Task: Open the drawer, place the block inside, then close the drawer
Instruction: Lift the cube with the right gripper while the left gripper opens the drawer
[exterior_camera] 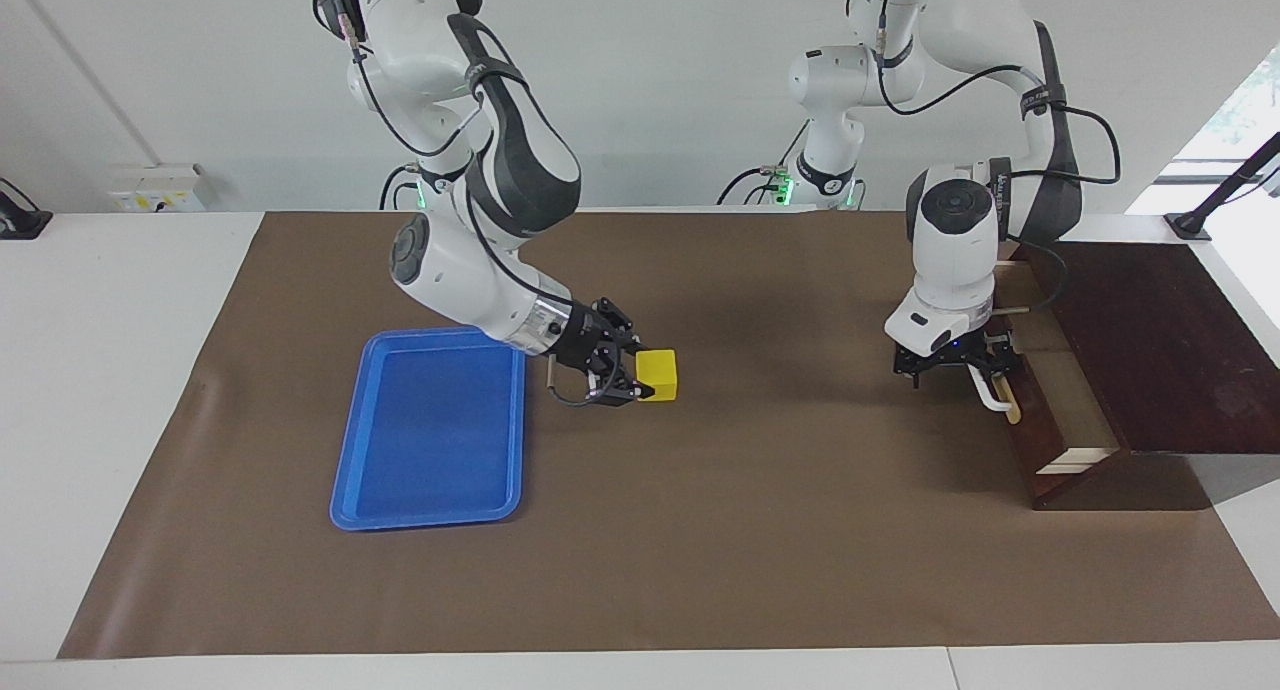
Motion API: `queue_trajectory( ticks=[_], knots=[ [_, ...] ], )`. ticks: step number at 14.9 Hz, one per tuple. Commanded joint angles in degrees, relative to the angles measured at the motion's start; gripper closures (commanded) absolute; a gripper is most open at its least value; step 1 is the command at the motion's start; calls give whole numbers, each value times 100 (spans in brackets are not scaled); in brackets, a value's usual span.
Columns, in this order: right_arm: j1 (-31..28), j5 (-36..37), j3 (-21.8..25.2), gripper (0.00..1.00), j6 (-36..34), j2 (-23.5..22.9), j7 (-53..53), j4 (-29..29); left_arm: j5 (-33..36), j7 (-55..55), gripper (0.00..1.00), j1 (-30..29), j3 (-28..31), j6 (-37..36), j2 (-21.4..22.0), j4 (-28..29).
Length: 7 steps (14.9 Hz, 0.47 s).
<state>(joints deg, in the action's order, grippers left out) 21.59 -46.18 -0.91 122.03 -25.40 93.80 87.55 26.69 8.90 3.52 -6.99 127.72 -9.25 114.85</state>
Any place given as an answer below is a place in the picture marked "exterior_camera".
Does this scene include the dark wooden drawer cabinet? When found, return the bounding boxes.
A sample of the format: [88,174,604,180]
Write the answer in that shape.
[1010,240,1280,512]

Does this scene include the black table mount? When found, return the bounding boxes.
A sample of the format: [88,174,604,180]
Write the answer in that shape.
[0,177,53,241]

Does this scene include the black arm base cable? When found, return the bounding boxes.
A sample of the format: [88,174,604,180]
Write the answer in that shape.
[716,120,811,207]
[378,163,421,211]

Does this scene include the black clamp stand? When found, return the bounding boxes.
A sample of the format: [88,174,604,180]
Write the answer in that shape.
[1165,130,1280,243]

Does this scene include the black left arm base cable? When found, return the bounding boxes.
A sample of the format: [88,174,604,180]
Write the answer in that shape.
[716,120,811,207]

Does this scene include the bright window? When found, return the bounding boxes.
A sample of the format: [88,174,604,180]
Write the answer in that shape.
[1125,45,1280,216]

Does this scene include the blue plastic tray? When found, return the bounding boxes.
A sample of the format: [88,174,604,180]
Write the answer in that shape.
[329,327,528,532]

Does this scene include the yellow cube block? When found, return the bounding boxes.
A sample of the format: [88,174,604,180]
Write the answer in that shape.
[637,348,679,403]

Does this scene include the white wall socket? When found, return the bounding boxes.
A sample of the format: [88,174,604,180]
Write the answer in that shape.
[108,165,206,214]

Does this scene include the brown paper table mat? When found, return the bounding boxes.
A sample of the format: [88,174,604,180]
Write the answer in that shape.
[57,210,1280,661]

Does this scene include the black right arm base cable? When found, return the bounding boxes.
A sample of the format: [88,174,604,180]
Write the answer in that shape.
[378,163,421,211]

